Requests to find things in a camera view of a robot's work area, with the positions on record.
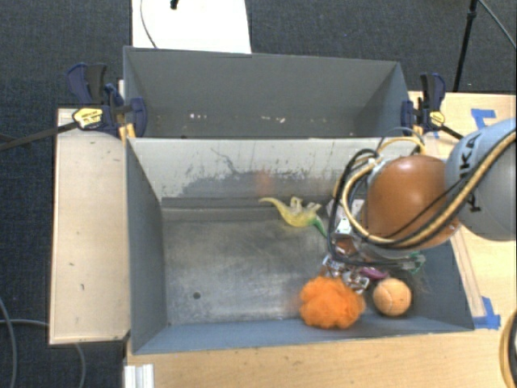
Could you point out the orange ball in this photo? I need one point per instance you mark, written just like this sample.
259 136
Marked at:
392 297

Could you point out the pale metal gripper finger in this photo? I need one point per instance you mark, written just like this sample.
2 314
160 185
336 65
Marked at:
358 282
331 266

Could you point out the small purple object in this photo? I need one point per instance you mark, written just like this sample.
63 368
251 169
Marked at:
375 274

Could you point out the yellow-green toy dinosaur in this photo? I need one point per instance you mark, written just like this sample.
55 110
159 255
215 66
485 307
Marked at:
299 216

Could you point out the grey metal bin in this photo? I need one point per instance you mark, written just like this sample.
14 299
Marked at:
242 265

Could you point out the orange fluffy mesh sponge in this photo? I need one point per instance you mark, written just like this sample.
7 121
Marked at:
329 303

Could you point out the pale wood flat board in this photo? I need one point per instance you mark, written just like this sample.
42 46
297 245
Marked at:
91 237

